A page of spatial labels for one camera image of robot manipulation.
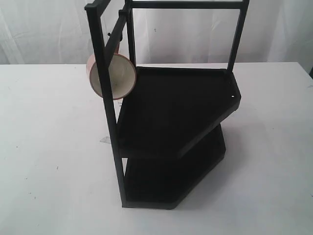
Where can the pink ceramic mug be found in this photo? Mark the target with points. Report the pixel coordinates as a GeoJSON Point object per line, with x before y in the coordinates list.
{"type": "Point", "coordinates": [122, 75]}

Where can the black two-tier metal rack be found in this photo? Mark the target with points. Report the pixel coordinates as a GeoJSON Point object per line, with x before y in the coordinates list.
{"type": "Point", "coordinates": [166, 134]}

